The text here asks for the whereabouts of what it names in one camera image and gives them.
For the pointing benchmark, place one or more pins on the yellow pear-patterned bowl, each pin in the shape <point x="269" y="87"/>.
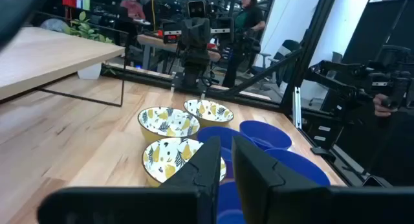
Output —
<point x="208" y="110"/>
<point x="168" y="120"/>
<point x="161" y="159"/>

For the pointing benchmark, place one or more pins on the wooden shelf with black legs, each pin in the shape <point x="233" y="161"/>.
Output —
<point x="48" y="55"/>

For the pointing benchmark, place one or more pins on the green potted plant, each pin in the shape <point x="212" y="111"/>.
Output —
<point x="85" y="29"/>

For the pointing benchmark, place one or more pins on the seated person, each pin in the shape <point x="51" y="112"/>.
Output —
<point x="132" y="8"/>

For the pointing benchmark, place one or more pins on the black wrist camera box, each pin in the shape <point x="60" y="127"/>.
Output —
<point x="196" y="8"/>

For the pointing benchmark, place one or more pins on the wooden background desk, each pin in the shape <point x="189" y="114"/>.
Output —
<point x="152" y="42"/>

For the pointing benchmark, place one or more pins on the office chair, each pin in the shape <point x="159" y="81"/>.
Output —
<point x="288" y="46"/>

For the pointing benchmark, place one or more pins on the standing person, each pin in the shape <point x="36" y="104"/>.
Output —
<point x="249" y="20"/>

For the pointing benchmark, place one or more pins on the black partition panel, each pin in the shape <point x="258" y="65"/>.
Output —
<point x="372" y="33"/>

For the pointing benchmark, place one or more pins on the black frame post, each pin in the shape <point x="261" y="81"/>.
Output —
<point x="307" y="55"/>

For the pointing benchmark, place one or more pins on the silver metal bracket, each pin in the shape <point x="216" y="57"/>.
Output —
<point x="297" y="107"/>

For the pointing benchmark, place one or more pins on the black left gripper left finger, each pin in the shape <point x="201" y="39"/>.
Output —
<point x="194" y="198"/>

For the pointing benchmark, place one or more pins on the white plant pot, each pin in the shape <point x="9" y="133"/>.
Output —
<point x="90" y="72"/>

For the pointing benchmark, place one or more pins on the black frame rail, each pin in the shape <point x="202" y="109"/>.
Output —
<point x="145" y="78"/>

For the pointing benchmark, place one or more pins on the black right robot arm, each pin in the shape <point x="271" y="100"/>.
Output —
<point x="194" y="72"/>

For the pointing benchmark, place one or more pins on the blue plastic bowl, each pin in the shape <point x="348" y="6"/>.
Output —
<point x="213" y="135"/>
<point x="300" y="167"/>
<point x="265" y="131"/>
<point x="229" y="198"/>

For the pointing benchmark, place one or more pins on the grey round floor fan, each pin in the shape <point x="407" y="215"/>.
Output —
<point x="53" y="26"/>

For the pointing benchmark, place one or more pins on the black diagonal frame brace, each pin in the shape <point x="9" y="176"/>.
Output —
<point x="265" y="72"/>

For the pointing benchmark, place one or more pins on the person's hand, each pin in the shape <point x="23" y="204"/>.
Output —
<point x="381" y="107"/>

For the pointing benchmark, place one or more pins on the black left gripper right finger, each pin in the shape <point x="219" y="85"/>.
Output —
<point x="275" y="198"/>

